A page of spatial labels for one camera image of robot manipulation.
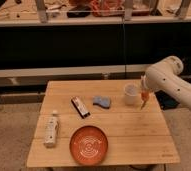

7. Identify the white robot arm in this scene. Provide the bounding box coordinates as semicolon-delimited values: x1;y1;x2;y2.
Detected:
141;56;191;110

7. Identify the white ceramic cup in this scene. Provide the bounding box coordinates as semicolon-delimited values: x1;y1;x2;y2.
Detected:
124;84;139;105

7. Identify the blue sponge cloth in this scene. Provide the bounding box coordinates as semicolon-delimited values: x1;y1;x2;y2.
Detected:
93;96;111;109

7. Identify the black crate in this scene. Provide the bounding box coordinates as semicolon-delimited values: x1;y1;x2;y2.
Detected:
157;46;191;75

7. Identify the wooden folding table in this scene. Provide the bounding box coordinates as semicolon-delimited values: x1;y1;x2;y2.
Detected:
27;80;180;167

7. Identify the dark rectangular box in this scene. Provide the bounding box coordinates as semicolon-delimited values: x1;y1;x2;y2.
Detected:
71;97;90;119

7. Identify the orange round plate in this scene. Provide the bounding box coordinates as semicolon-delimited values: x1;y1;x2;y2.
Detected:
69;125;108;166

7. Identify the white plastic bottle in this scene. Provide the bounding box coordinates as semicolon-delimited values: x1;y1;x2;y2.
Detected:
44;110;59;148

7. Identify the long wooden shelf bench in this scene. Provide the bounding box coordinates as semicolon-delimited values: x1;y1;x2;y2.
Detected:
0;64;148;87

